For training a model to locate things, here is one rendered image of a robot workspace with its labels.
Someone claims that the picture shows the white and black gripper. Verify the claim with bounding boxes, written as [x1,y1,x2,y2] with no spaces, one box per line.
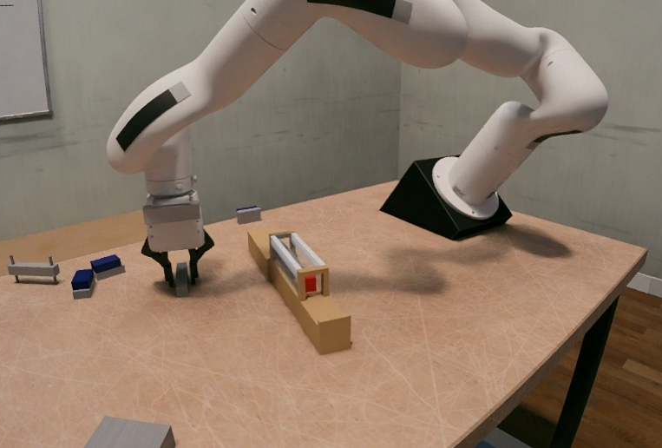
[141,190,214,287]

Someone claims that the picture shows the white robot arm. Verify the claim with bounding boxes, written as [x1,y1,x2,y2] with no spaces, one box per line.
[106,0,608,225]

